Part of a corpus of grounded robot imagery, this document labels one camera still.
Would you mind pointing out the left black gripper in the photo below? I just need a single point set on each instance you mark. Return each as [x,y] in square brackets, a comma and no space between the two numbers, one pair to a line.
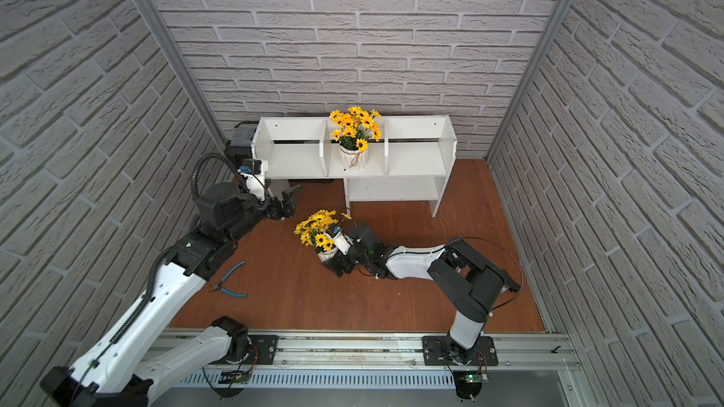
[276,206]

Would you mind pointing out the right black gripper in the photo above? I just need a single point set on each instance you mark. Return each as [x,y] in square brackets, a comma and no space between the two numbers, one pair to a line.
[341,260]

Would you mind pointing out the sunflower pot ribbed white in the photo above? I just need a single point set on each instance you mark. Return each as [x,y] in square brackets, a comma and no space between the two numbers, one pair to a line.
[313,232]

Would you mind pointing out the sunflower pot with twine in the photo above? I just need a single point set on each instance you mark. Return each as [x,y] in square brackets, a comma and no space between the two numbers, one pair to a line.
[356,129]

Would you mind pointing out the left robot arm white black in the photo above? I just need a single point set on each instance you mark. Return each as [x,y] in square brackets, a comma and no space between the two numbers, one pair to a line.
[111,373]

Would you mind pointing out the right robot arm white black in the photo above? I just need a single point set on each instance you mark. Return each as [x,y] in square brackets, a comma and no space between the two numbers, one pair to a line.
[469,280]

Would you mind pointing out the black grey toolbox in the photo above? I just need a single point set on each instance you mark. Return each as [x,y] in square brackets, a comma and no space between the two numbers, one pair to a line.
[238,147]

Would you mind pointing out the white wooden shelf unit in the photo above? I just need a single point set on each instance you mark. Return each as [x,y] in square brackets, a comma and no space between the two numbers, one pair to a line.
[412,162]

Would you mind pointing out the right green circuit board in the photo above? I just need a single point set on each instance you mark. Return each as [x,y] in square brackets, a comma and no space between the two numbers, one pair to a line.
[473,378]

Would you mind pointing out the green circuit board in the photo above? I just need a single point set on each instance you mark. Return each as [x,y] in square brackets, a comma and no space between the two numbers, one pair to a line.
[235,377]
[473,378]

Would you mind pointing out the left green circuit board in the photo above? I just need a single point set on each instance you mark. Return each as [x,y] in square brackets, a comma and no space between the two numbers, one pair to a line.
[235,377]

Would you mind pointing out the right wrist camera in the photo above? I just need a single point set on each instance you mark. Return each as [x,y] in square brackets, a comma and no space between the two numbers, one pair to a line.
[341,241]

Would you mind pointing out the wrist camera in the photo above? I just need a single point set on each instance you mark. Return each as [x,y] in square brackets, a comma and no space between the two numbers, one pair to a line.
[341,241]
[250,171]

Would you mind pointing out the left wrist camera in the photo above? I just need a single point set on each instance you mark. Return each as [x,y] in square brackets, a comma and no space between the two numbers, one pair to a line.
[250,171]

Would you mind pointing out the blue handled pliers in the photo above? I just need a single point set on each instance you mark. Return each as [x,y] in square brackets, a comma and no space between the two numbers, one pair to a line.
[227,286]

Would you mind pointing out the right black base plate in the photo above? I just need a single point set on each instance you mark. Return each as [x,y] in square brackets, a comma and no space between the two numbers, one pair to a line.
[441,351]

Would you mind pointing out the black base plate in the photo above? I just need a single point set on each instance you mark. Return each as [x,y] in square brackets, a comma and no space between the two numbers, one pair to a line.
[250,349]
[441,351]

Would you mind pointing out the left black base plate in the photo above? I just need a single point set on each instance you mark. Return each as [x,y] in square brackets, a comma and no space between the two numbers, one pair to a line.
[250,349]

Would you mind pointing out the aluminium mounting rail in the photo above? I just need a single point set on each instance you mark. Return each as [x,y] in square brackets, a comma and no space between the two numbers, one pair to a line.
[408,351]

